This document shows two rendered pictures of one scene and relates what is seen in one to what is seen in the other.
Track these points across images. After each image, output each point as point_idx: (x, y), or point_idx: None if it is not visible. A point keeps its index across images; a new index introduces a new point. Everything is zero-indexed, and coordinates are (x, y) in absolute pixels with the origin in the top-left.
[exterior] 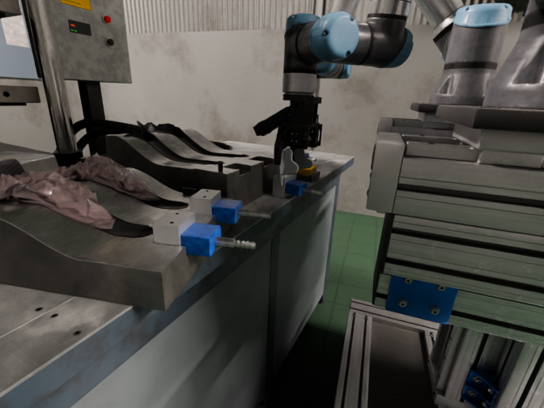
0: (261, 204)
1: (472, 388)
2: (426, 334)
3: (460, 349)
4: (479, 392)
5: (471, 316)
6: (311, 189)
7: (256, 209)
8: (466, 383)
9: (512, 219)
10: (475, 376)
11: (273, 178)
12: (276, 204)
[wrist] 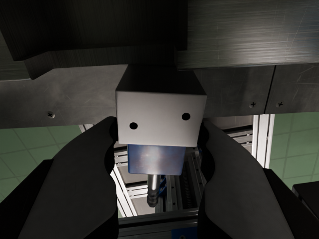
0: (41, 82)
1: (163, 179)
2: (247, 131)
3: (167, 190)
4: (162, 182)
5: None
6: (149, 186)
7: (2, 90)
8: (165, 178)
9: None
10: (166, 185)
11: (117, 86)
12: (74, 112)
